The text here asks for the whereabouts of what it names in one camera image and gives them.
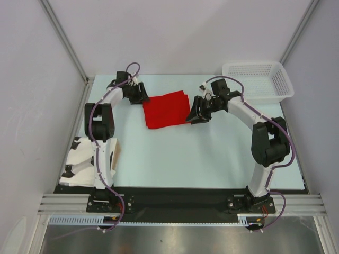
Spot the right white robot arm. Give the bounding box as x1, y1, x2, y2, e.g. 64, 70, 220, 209
186, 76, 294, 212

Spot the red t shirt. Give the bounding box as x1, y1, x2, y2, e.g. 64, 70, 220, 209
142, 90, 190, 129

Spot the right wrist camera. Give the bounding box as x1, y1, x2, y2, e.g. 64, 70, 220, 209
199, 82, 213, 96

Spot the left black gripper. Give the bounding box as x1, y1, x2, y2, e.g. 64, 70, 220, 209
126, 83, 150, 106

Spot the white perforated plastic basket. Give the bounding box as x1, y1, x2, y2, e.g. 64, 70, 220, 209
222, 61, 295, 104

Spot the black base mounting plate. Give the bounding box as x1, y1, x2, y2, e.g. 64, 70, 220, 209
54, 185, 307, 224

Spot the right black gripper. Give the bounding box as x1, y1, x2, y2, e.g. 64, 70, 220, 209
185, 95, 222, 124

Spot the white slotted cable duct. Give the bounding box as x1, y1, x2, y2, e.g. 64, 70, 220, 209
49, 214, 263, 228

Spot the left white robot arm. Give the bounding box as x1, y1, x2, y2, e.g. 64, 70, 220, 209
84, 70, 149, 212

